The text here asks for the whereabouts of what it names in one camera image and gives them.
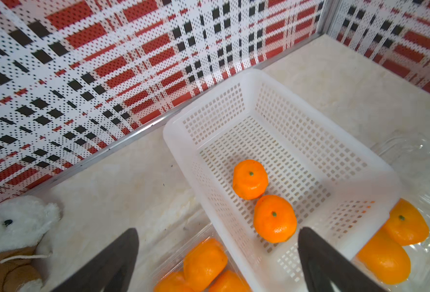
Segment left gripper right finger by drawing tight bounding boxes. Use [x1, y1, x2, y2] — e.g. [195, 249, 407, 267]
[298, 227, 384, 292]

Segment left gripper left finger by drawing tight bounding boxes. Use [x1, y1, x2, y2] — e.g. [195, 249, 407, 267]
[54, 228, 140, 292]

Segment orange four container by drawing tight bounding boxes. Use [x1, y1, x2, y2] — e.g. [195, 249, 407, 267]
[357, 229, 411, 285]

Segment orange two container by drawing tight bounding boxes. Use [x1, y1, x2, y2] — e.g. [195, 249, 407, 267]
[253, 195, 297, 243]

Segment white plastic basket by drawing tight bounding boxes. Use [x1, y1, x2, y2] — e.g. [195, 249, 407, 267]
[163, 69, 402, 292]

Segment orange three container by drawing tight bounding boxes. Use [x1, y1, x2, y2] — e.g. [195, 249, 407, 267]
[383, 198, 429, 246]

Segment orange one container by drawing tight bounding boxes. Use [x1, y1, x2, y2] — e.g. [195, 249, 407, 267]
[233, 159, 269, 200]

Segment clear clamshell container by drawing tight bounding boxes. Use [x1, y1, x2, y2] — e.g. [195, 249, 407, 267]
[353, 131, 430, 292]
[150, 224, 251, 292]

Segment white teddy bear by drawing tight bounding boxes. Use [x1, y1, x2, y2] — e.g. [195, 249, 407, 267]
[0, 195, 60, 292]

